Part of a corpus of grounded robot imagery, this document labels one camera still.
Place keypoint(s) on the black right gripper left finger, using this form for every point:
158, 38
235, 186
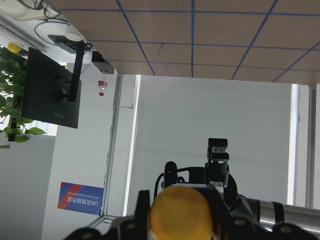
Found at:
132, 227

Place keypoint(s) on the yellow push button switch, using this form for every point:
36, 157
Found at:
180, 213

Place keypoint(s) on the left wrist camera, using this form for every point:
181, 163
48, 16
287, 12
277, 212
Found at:
170, 174

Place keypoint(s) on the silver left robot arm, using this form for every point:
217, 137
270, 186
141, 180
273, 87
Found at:
216, 174

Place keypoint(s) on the green potted plant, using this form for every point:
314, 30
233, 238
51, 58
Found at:
13, 69

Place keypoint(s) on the red white plastic bottle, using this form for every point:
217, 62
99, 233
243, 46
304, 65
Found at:
102, 83

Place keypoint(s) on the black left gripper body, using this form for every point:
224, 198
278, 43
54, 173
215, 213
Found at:
195, 175

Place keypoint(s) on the black monitor with stand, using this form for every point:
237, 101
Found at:
51, 92

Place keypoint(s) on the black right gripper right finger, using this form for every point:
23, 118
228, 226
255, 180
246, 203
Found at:
240, 222

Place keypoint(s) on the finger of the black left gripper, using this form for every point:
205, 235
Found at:
217, 168

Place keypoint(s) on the blue red wall sign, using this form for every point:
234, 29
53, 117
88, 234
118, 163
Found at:
80, 198

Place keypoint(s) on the white paper cup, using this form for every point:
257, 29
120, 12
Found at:
73, 37

